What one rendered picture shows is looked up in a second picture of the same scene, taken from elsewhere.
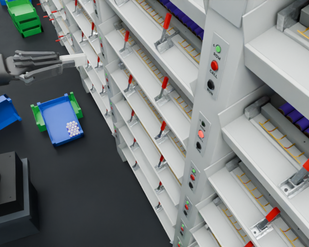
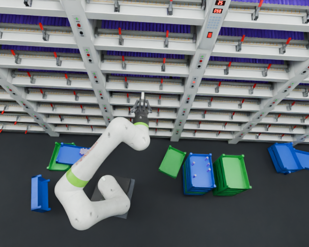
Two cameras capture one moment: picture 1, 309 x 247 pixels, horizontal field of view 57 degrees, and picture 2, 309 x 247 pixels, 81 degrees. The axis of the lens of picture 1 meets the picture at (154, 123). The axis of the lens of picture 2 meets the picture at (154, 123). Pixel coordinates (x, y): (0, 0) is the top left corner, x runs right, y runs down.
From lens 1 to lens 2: 101 cm
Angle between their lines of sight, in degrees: 38
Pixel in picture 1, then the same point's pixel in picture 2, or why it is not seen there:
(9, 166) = not seen: hidden behind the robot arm
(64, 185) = (114, 169)
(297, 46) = (220, 45)
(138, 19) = (141, 68)
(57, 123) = (73, 159)
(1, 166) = not seen: hidden behind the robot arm
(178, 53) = (169, 67)
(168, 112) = (167, 88)
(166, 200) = (162, 124)
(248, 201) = (209, 88)
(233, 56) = (208, 55)
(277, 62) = (221, 50)
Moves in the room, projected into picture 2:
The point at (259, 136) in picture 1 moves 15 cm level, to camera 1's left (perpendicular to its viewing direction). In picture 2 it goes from (211, 69) to (203, 83)
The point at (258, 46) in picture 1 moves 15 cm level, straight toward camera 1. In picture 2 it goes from (215, 50) to (234, 64)
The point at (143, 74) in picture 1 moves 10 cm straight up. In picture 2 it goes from (143, 86) to (143, 77)
